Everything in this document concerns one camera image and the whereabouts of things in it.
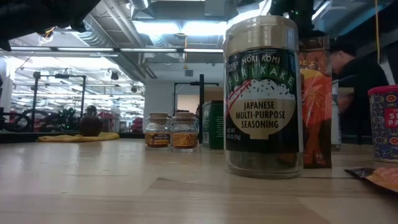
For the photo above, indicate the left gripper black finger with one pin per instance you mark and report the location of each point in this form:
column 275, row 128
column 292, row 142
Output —
column 84, row 12

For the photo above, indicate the dark green rectangular tin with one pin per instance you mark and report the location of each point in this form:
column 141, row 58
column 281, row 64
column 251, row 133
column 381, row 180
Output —
column 214, row 127

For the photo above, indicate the person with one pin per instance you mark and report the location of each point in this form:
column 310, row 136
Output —
column 360, row 77

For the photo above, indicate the long ceiling light bar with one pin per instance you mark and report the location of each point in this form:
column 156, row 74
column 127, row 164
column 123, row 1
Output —
column 93, row 49

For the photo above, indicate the silver corrugated air duct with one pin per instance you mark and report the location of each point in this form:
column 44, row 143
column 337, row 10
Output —
column 91, row 35

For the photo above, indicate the small cork-stoppered glass spice jar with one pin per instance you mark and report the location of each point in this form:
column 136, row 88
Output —
column 184, row 137
column 157, row 133

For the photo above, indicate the red lidded patterned spice tin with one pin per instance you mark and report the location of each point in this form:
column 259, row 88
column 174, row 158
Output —
column 385, row 130

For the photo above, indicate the background black robot arms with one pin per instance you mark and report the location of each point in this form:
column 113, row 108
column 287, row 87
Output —
column 65, row 119

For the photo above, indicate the orange brown spice pouch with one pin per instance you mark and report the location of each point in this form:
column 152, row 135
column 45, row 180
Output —
column 382, row 177
column 317, row 109

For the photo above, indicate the white lidded clear spice jar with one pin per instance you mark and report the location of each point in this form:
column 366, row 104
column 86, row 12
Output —
column 335, row 124

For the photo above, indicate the black background gantry frame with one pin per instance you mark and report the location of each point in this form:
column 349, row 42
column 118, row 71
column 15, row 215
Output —
column 35, row 102

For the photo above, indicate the dark red apple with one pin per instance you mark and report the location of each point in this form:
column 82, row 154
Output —
column 90, row 126

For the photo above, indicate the black diagonal beam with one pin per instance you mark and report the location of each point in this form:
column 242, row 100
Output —
column 390, row 40

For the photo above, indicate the black aluminium rig frame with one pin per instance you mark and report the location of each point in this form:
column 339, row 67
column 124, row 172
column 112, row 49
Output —
column 15, row 137

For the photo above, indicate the thin black background frame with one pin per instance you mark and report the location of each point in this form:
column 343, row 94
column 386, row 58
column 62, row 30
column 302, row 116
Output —
column 174, row 102

